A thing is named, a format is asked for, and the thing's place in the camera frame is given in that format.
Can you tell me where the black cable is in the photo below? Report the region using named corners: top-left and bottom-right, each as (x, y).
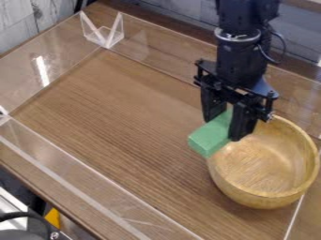
top-left (0, 211), bottom-right (51, 240)

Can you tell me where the green rectangular block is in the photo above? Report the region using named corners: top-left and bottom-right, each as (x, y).
top-left (189, 110), bottom-right (231, 158)

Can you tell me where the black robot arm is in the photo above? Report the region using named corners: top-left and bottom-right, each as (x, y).
top-left (194, 0), bottom-right (280, 142)

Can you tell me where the clear acrylic corner bracket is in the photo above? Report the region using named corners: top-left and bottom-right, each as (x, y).
top-left (79, 12), bottom-right (124, 49)

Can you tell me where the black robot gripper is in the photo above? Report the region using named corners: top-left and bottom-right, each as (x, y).
top-left (194, 27), bottom-right (278, 142)

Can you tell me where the yellow label sticker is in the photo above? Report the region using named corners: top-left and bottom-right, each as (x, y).
top-left (46, 208), bottom-right (62, 228)

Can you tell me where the brown wooden bowl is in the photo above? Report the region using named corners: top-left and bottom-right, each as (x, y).
top-left (207, 116), bottom-right (321, 209)

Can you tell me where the clear acrylic front wall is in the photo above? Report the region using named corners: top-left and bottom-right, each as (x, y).
top-left (0, 106), bottom-right (203, 240)

